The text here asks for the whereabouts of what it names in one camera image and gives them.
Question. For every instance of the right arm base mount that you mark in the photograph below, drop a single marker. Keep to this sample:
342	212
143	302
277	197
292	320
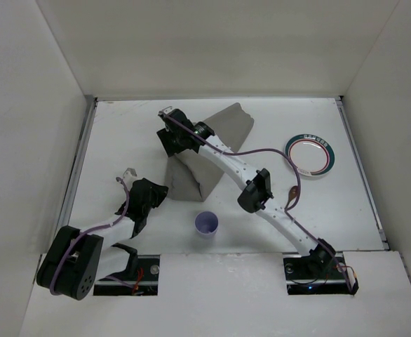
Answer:
305	277

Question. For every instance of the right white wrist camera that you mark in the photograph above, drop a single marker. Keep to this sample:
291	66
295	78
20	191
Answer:
165	111

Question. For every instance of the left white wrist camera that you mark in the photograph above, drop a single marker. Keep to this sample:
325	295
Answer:
129	176

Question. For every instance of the white plate green red rim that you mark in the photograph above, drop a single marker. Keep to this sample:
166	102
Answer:
312	155

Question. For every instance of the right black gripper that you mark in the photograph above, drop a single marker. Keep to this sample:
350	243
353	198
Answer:
168	142

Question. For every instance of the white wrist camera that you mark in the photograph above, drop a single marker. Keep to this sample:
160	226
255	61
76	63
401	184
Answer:
129	176
165	111

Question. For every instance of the purple plastic cup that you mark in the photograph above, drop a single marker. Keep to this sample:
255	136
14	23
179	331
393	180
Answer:
206	224

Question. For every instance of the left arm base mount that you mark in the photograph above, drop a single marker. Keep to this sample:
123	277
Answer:
122	271

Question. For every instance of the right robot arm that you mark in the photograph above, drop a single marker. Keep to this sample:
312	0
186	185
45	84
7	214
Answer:
256	197

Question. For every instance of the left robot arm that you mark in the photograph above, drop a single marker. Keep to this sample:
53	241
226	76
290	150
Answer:
77	258

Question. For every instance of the brown wooden spoon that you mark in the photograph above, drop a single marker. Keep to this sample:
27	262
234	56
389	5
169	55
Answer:
293	197

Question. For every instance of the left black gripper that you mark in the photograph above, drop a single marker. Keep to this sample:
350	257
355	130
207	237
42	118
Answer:
155	193

